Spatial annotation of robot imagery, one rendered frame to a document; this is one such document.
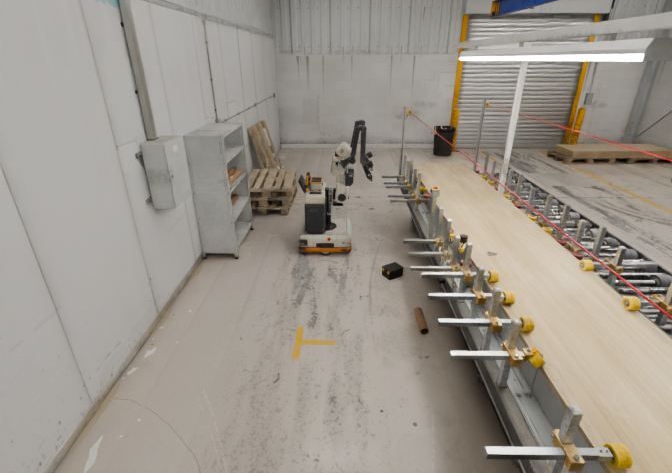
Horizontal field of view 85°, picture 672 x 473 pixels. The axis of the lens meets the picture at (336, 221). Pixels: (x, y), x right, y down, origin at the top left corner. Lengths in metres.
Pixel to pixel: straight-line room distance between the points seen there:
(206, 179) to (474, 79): 8.12
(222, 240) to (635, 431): 4.07
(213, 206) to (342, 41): 6.85
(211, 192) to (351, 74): 6.69
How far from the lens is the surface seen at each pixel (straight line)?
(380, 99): 10.49
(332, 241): 4.62
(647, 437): 2.14
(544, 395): 2.38
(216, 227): 4.70
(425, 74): 10.62
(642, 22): 1.99
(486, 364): 2.42
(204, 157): 4.43
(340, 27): 10.44
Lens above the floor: 2.31
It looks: 24 degrees down
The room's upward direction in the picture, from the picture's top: straight up
